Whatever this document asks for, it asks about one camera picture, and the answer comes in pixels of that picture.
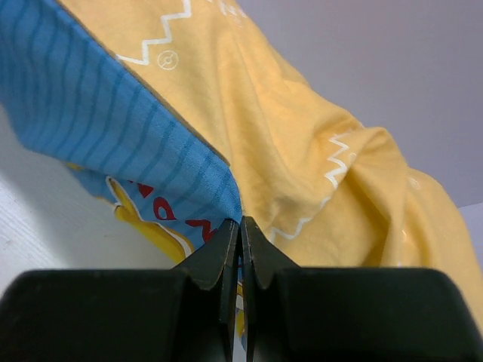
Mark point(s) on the blue yellow Pikachu pillowcase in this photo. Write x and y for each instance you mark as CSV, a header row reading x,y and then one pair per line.
x,y
181,114

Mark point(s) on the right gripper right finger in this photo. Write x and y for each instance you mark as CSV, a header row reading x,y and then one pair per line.
x,y
295,313

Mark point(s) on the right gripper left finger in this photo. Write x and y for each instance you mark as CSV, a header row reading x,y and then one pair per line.
x,y
186,313

